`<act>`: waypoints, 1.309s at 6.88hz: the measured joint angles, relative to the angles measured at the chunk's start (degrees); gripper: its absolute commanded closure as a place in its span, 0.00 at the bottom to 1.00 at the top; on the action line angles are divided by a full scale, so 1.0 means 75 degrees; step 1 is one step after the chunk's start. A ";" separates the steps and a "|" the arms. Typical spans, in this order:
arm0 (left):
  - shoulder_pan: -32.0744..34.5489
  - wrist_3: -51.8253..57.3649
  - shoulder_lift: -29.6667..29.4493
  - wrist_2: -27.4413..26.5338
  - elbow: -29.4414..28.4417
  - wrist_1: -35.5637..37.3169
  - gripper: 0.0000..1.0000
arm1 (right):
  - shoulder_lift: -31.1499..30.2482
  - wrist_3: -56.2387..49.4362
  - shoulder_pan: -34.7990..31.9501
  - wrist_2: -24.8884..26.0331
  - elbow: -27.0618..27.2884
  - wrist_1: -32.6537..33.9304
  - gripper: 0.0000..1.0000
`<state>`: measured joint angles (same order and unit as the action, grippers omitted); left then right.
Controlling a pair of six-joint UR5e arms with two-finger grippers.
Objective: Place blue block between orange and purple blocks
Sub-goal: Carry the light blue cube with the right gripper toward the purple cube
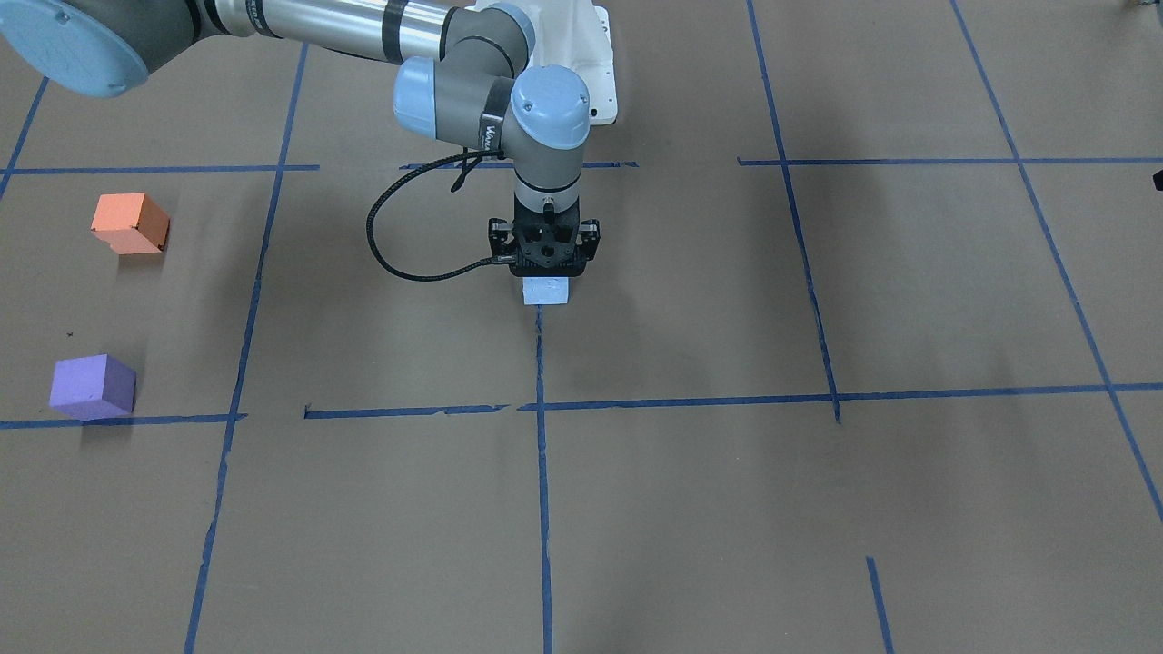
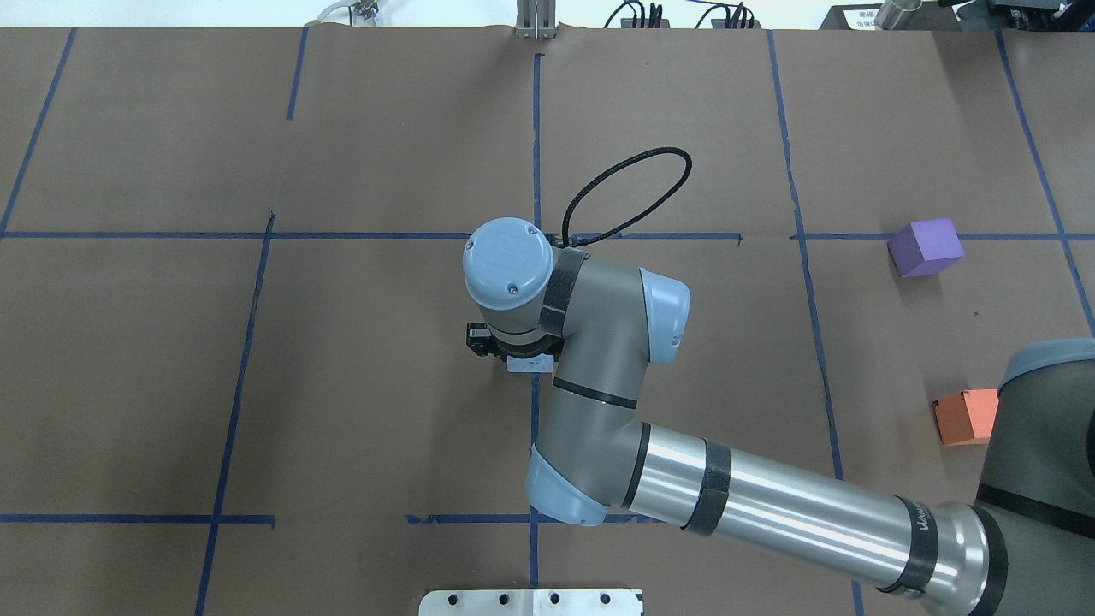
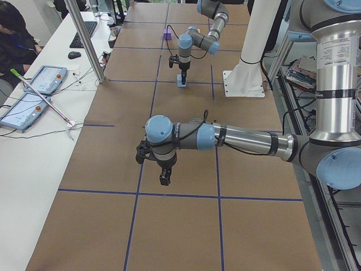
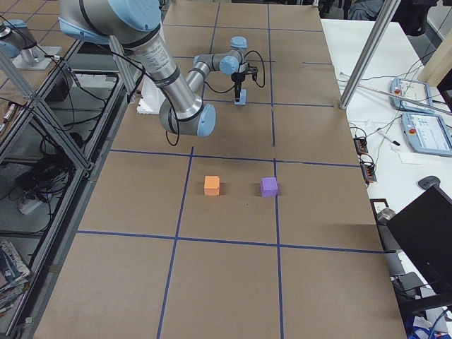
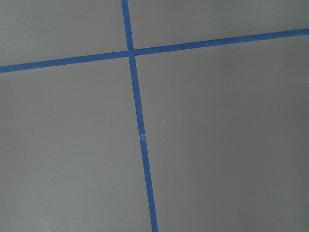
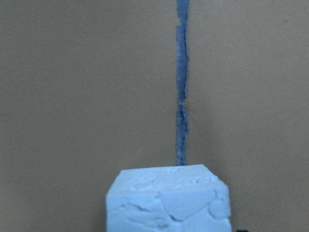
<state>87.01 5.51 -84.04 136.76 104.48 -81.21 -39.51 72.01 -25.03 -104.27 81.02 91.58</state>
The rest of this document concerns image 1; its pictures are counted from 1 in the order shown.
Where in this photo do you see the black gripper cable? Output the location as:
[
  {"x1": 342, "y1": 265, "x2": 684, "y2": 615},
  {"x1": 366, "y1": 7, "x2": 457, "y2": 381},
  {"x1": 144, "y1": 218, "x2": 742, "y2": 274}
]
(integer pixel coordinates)
[{"x1": 366, "y1": 151, "x2": 514, "y2": 282}]

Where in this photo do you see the orange foam block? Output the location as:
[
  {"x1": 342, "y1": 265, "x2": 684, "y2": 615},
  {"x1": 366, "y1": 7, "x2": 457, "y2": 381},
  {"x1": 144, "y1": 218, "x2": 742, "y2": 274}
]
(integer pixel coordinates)
[{"x1": 90, "y1": 192, "x2": 170, "y2": 255}]

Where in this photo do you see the purple foam block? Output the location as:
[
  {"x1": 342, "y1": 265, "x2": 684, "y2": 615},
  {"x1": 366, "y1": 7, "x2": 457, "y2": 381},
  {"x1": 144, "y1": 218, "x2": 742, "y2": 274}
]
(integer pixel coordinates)
[{"x1": 47, "y1": 353, "x2": 136, "y2": 421}]

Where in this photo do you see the light blue foam block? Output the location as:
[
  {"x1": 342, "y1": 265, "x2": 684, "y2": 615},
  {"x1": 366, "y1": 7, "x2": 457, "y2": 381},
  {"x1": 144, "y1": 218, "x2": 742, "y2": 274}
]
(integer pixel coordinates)
[{"x1": 521, "y1": 276, "x2": 571, "y2": 306}]

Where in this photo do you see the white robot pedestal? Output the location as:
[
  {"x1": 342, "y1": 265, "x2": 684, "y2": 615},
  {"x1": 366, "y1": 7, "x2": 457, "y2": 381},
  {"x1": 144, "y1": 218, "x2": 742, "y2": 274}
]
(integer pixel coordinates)
[{"x1": 526, "y1": 1, "x2": 619, "y2": 125}]

